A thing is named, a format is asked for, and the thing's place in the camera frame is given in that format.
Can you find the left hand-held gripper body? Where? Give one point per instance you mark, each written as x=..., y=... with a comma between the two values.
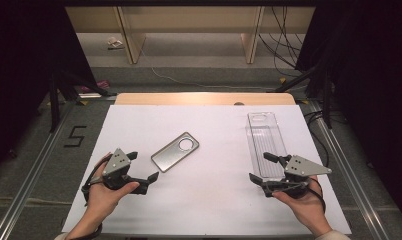
x=117, y=163

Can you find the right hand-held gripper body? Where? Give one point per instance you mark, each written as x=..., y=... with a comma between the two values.
x=300, y=166

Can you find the clear plastic tray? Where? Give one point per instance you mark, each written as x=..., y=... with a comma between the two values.
x=267, y=143

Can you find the grey phone case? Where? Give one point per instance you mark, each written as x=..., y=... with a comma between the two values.
x=170, y=155

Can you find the person's left hand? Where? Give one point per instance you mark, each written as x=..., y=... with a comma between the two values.
x=104, y=200

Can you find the person's right hand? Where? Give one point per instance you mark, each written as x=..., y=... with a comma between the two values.
x=304, y=208

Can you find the white table sheet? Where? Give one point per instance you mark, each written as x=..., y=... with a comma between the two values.
x=205, y=200

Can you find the yellow tape piece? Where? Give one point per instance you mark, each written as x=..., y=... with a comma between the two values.
x=282, y=80
x=83, y=102

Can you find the black metal stand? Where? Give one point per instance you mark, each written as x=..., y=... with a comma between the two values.
x=54, y=106
x=327, y=100

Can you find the pink cloth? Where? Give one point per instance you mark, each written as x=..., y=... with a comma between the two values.
x=99, y=86

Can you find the dark curtain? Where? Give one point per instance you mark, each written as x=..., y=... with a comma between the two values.
x=22, y=66
x=372, y=83

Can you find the crumpled white paper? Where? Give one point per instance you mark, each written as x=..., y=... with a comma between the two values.
x=115, y=42

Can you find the beige wooden furniture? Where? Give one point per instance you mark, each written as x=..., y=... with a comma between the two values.
x=189, y=20

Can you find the aluminium floor rail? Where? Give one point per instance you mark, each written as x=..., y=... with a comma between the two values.
x=355, y=186
x=25, y=190

